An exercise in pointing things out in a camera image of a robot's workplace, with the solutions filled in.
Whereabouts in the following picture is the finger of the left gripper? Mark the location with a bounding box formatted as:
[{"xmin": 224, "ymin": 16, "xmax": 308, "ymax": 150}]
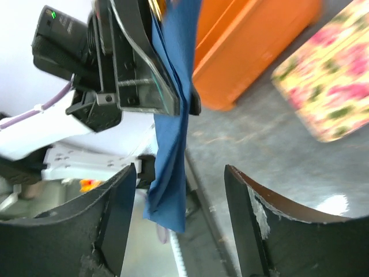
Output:
[{"xmin": 188, "ymin": 86, "xmax": 202, "ymax": 116}]

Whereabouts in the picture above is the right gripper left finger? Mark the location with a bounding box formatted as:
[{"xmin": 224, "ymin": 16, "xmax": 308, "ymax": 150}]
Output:
[{"xmin": 1, "ymin": 164, "xmax": 137, "ymax": 276}]

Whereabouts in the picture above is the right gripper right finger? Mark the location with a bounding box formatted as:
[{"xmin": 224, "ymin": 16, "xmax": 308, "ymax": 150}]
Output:
[{"xmin": 224, "ymin": 165, "xmax": 368, "ymax": 276}]

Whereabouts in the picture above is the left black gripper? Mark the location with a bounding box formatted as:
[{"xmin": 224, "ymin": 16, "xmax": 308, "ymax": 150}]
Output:
[{"xmin": 66, "ymin": 1, "xmax": 180, "ymax": 133}]

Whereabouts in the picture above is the dark blue paper napkin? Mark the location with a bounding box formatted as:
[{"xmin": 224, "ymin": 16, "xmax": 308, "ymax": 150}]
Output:
[{"xmin": 144, "ymin": 0, "xmax": 202, "ymax": 233}]

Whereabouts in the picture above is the gold knife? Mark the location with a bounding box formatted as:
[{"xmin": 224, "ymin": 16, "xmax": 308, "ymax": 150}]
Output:
[{"xmin": 148, "ymin": 0, "xmax": 175, "ymax": 19}]

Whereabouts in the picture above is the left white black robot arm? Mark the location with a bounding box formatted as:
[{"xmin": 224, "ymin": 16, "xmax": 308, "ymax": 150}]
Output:
[{"xmin": 1, "ymin": 1, "xmax": 201, "ymax": 185}]

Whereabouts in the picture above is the orange plastic basin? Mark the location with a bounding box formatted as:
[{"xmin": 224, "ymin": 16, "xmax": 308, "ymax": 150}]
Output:
[{"xmin": 193, "ymin": 0, "xmax": 323, "ymax": 111}]

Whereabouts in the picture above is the floral rectangular tray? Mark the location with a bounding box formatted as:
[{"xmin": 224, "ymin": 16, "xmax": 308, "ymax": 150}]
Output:
[{"xmin": 272, "ymin": 1, "xmax": 368, "ymax": 143}]

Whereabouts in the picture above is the white slotted cable duct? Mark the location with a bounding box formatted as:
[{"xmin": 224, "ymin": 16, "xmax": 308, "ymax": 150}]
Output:
[{"xmin": 170, "ymin": 230, "xmax": 188, "ymax": 277}]

